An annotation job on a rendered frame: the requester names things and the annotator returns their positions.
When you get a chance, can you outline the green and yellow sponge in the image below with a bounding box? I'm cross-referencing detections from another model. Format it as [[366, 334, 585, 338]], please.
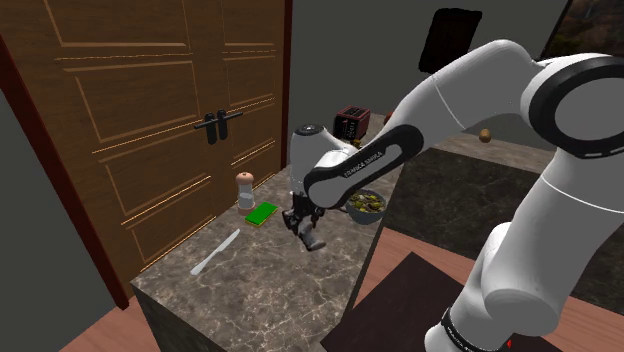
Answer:
[[244, 201, 280, 228]]

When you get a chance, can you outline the dark robot stand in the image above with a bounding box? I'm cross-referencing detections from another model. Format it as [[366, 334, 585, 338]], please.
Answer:
[[319, 250, 562, 352]]

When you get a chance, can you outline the silver table knife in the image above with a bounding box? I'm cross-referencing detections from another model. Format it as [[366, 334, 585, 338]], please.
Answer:
[[189, 228, 242, 277]]

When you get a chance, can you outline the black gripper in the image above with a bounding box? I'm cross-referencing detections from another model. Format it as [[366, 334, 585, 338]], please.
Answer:
[[281, 191, 326, 233]]

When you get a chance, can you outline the grey cylinder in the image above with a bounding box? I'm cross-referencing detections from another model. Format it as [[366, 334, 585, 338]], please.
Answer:
[[298, 220, 327, 253]]

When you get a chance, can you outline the dark red toaster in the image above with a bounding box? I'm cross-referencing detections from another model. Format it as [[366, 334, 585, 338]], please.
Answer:
[[333, 105, 372, 144]]

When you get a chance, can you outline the glass mill with wooden top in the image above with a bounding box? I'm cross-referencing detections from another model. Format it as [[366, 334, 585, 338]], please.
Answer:
[[235, 171, 256, 217]]

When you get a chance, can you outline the brown wooden double door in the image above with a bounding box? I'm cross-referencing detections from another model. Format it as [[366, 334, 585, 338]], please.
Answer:
[[0, 0, 295, 310]]

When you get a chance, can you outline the grey bowl with food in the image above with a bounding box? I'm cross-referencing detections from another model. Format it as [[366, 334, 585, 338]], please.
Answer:
[[344, 188, 388, 226]]

